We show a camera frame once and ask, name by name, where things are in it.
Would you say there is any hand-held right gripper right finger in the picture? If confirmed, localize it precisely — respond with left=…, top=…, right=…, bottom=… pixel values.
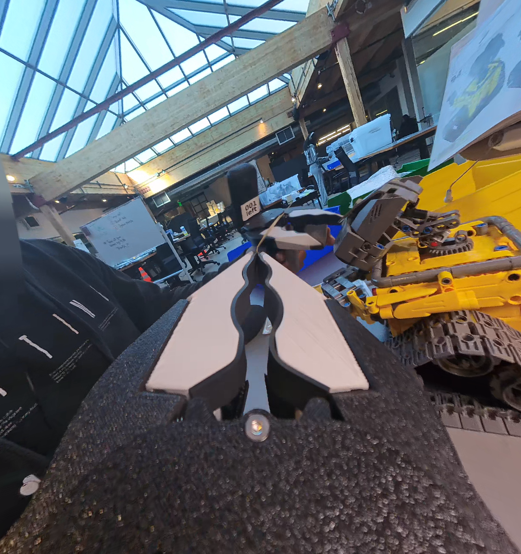
left=257, top=251, right=371, bottom=397

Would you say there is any green plastic bin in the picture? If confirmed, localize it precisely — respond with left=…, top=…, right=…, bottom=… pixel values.
left=326, top=156, right=456, bottom=213

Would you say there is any glass skylight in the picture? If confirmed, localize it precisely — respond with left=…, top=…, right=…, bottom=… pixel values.
left=0, top=0, right=309, bottom=169

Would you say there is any grey desk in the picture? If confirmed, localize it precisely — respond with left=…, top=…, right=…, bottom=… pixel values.
left=300, top=251, right=521, bottom=554

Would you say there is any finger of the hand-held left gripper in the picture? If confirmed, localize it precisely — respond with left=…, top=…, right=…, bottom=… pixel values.
left=282, top=208, right=343, bottom=227
left=259, top=225, right=328, bottom=252

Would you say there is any whiteboard on stand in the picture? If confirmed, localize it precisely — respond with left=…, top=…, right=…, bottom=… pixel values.
left=81, top=198, right=167, bottom=269

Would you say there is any instruction booklet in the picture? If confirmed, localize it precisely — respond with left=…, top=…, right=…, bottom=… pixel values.
left=430, top=0, right=521, bottom=169

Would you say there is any blue plastic bin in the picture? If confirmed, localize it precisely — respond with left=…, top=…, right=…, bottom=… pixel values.
left=226, top=221, right=343, bottom=271

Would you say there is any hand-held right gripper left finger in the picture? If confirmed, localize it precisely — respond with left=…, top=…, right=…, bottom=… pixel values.
left=145, top=251, right=254, bottom=399

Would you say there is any white book stand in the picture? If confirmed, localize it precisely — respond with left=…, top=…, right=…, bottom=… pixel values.
left=460, top=117, right=521, bottom=161

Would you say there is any yellow plastic bin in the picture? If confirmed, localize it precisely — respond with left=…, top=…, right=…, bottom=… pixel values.
left=417, top=152, right=521, bottom=239

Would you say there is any white storage box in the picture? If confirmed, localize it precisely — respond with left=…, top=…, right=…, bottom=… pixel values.
left=326, top=113, right=395, bottom=165

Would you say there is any metal wire page holder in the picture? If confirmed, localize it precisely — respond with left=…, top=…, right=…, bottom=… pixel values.
left=445, top=160, right=477, bottom=204

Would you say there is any dark background table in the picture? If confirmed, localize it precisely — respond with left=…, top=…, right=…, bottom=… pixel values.
left=330, top=126, right=438, bottom=174

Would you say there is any yellow grey brick robot model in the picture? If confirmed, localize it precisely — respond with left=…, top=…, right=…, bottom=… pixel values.
left=321, top=178, right=521, bottom=438

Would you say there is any clear plastic bag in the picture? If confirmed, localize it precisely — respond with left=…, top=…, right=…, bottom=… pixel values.
left=347, top=165, right=399, bottom=200

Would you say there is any cluttered background table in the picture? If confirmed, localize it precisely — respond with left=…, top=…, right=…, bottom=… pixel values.
left=261, top=173, right=322, bottom=208

